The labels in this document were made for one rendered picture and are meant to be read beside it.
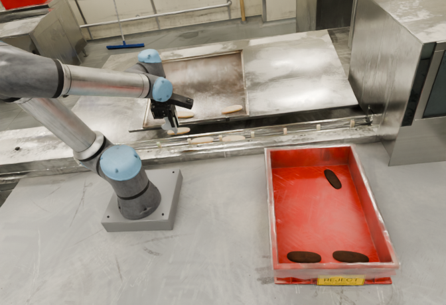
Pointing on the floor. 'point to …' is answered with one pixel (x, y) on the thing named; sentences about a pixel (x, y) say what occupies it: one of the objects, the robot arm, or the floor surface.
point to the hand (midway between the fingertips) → (177, 128)
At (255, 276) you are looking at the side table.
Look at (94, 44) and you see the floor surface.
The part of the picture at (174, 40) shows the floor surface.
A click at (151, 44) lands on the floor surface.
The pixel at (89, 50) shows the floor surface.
